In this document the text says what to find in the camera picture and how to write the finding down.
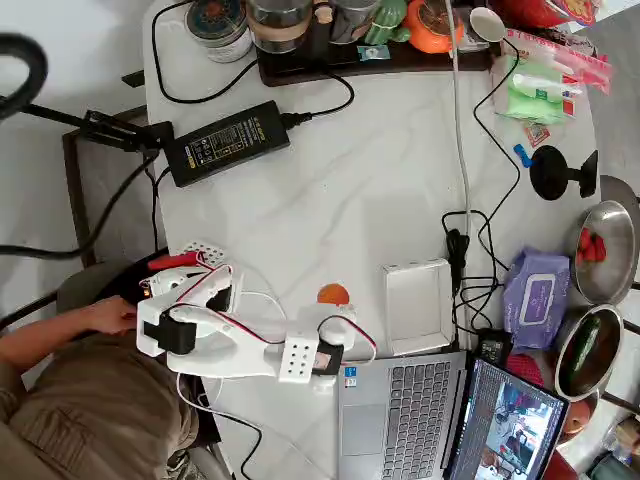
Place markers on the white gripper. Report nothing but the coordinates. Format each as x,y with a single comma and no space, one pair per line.
311,317

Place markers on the orange mandarin fruit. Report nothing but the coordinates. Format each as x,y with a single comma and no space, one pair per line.
332,294

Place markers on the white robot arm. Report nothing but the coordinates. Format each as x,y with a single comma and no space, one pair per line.
235,355

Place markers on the white cardboard box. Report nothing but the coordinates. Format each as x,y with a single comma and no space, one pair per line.
415,305

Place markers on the person's left hand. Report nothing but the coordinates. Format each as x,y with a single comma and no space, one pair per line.
107,315

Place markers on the silver laptop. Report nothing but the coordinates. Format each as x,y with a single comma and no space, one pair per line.
415,400

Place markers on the white perforated plate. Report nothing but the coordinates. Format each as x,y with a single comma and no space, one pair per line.
205,252

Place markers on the small black laptop charger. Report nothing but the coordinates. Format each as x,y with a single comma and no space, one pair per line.
493,344

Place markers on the red clamp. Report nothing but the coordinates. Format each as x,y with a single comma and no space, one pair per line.
172,260

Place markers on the black power adapter brick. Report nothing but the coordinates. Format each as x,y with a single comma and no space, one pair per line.
230,142

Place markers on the red mesh cloth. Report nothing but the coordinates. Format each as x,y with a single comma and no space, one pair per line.
525,369

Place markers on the wet wipes soft pack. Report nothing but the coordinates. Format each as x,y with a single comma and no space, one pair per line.
537,300

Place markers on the grey chair seat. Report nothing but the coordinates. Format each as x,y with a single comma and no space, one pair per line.
85,285

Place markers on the dark wooden tray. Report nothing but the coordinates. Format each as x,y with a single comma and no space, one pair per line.
310,70

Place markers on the blue clip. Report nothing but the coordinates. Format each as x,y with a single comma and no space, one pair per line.
522,155

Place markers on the green cucumber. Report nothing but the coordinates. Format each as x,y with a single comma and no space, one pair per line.
580,350

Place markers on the person's torso khaki clothes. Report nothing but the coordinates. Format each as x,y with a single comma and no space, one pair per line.
90,415

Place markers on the red apple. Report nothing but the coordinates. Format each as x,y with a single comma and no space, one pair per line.
576,417

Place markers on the small blue white packet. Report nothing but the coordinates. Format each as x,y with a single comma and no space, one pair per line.
374,53

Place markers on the red strawberries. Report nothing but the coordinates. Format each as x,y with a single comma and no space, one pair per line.
591,246

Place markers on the small red sachet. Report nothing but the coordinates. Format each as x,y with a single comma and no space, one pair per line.
536,135

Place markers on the deep steel bowl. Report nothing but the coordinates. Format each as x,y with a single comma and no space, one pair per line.
607,360

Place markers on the dark red container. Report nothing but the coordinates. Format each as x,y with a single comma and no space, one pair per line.
567,467

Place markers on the wide steel bowl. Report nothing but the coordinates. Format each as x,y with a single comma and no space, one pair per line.
612,260

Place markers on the green tissue pack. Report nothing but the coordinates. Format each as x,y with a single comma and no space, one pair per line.
530,107

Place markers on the glass jar with brown band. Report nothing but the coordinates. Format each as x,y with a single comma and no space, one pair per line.
277,25

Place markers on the grey glass cup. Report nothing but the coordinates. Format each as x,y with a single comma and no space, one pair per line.
352,20

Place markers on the orange persimmon teapot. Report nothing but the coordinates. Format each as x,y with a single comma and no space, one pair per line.
430,32

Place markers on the wooden knob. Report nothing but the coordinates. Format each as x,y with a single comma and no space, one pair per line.
323,12

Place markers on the green cactus figurine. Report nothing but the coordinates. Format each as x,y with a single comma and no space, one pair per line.
387,17

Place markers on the round patterned tin can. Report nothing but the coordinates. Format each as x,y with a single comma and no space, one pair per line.
217,25

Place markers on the white tube green label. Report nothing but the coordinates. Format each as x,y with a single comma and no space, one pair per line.
545,86

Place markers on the grey chair back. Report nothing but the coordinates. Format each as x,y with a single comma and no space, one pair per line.
620,192

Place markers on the white ceramic cup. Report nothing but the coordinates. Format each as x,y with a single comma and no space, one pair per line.
487,24

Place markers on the pink striped packet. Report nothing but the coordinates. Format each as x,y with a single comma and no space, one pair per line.
590,65

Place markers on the red plastic bag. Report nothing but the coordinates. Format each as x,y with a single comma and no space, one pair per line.
540,11

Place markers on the brown chair frame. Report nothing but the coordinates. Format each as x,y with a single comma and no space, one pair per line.
75,200

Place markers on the small black bracket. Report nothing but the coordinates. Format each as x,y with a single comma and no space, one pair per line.
134,78

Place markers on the black gooseneck camera mount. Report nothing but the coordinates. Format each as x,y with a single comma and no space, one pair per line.
35,65

